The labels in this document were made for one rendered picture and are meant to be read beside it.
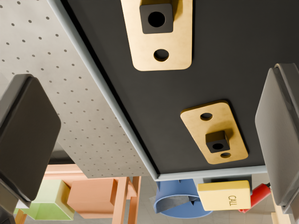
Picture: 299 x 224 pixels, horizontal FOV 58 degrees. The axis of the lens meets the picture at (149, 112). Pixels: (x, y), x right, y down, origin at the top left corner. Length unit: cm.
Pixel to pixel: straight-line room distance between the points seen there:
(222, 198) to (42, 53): 64
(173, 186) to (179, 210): 39
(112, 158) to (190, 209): 123
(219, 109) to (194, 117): 2
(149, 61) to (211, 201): 23
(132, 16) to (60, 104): 82
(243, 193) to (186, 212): 196
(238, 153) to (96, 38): 16
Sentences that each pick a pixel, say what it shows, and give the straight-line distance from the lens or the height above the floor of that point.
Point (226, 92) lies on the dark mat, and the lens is 20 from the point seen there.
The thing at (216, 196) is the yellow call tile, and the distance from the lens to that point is 35.
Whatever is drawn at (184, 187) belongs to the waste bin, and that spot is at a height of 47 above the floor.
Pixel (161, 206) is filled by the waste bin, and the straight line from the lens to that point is 214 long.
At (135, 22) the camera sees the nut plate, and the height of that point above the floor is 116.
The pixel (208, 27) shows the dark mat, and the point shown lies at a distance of 17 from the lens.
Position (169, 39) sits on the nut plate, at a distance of 17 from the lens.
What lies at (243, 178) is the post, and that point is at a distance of 36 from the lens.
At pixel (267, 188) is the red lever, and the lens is 47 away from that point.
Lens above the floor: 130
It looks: 41 degrees down
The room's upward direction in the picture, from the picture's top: 175 degrees counter-clockwise
